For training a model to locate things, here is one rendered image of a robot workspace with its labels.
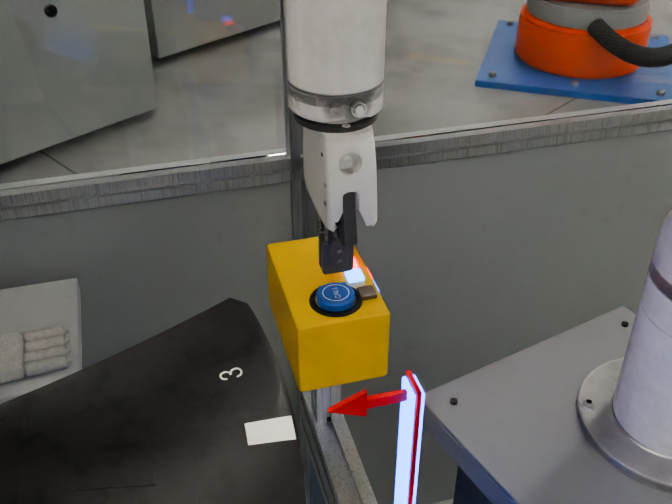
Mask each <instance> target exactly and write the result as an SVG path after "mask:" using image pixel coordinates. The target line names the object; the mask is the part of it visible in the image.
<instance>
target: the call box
mask: <svg viewBox="0 0 672 504"><path fill-rule="evenodd" d="M266 253H267V269H268V286H269V302H270V306H271V309H272V312H273V315H274V318H275V321H276V324H277V327H278V330H279V333H280V336H281V339H282V342H283V345H284V348H285V351H286V354H287V357H288V360H289V363H290V366H291V369H292V372H293V375H294V378H295V381H296V384H297V387H298V389H299V390H300V391H301V392H305V391H311V390H316V389H321V388H326V387H331V386H336V385H341V384H346V383H351V382H356V381H362V380H367V379H372V378H377V377H382V376H385V375H386V374H387V369H388V349H389V329H390V312H389V310H388V308H387V306H386V304H385V302H384V301H383V299H382V297H381V295H380V293H379V291H378V289H377V287H376V285H375V283H374V281H373V280H372V278H371V276H370V274H369V272H368V270H367V268H366V266H365V264H364V262H363V261H362V259H361V257H360V255H359V253H358V251H357V249H356V247H355V245H354V258H355V260H356V262H357V264H358V268H360V269H361V271H362V273H363V275H364V281H359V282H353V283H349V282H348V280H347V278H346V276H345V274H344V272H339V273H333V274H326V275H325V274H323V272H322V270H321V267H320V265H319V247H318V237H312V238H305V239H299V240H292V241H286V242H279V243H273V244H269V245H267V248H266ZM333 282H338V283H342V282H346V283H347V285H348V286H350V287H351V288H352V289H353V290H354V292H355V303H354V305H353V306H352V307H351V308H350V309H348V310H345V311H341V312H331V311H327V310H324V309H322V308H320V307H319V306H318V304H317V291H318V289H319V287H318V286H323V285H325V284H328V283H333ZM368 285H373V287H374V289H375V291H376V293H377V298H375V299H370V300H364V301H362V300H361V298H360V296H359V294H358V292H357V287H362V286H368Z"/></svg>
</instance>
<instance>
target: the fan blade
mask: <svg viewBox="0 0 672 504"><path fill-rule="evenodd" d="M243 357H244V358H245V360H246V363H247V366H248V369H249V371H250V374H251V377H252V381H251V382H247V383H243V384H240V385H236V386H232V387H228V388H224V389H220V390H217V391H214V387H213V383H212V380H211V377H210V373H209V370H208V369H209V368H212V367H215V366H218V365H221V364H224V363H228V362H231V361H234V360H237V359H240V358H243ZM285 416H292V421H293V425H294V430H295V436H296V439H293V440H284V441H276V442H269V443H262V444H254V445H248V440H247V435H246V429H245V423H250V422H256V421H261V420H267V419H273V418H279V417H285ZM0 504H306V491H305V480H304V470H303V462H302V455H301V448H300V442H299V437H298V431H297V426H296V422H295V417H294V413H293V409H292V405H291V401H290V398H289V394H288V391H287V388H286V384H285V381H284V378H283V375H282V373H281V370H280V367H279V364H278V362H277V359H276V357H275V354H274V352H273V350H272V347H271V345H270V343H269V341H268V339H267V337H266V335H265V333H264V331H263V329H262V327H261V325H260V323H259V321H258V319H257V317H256V316H255V314H254V312H253V311H252V309H251V308H250V306H249V305H248V304H247V303H245V302H242V301H239V300H236V299H233V298H228V299H226V300H224V301H222V302H220V303H218V304H217V305H215V306H213V307H211V308H209V309H207V310H205V311H203V312H201V313H199V314H197V315H195V316H193V317H191V318H189V319H187V320H186V321H184V322H182V323H180V324H178V325H176V326H174V327H172V328H170V329H167V330H165V331H163V332H161V333H159V334H157V335H155V336H153V337H151V338H149V339H147V340H145V341H143V342H141V343H139V344H136V345H134V346H132V347H130V348H128V349H126V350H124V351H122V352H119V353H117V354H115V355H113V356H111V357H109V358H106V359H104V360H102V361H100V362H98V363H95V364H93V365H91V366H89V367H86V368H84V369H82V370H80V371H77V372H75V373H73V374H71V375H68V376H66V377H64V378H61V379H59V380H57V381H54V382H52V383H50V384H47V385H45V386H43V387H40V388H38V389H36V390H33V391H31V392H28V393H26V394H23V395H21V396H19V397H16V398H14V399H11V400H9V401H6V402H4V403H1V404H0Z"/></svg>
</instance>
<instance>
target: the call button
mask: <svg viewBox="0 0 672 504"><path fill-rule="evenodd" d="M318 287H319V289H318V291H317V304H318V306H319V307H320V308H322V309H324V310H327V311H331V312H341V311H345V310H348V309H350V308H351V307H352V306H353V305H354V303H355V292H354V290H353V289H352V288H351V287H350V286H348V285H347V283H346V282H342V283H338V282H333V283H328V284H325V285H323V286H318Z"/></svg>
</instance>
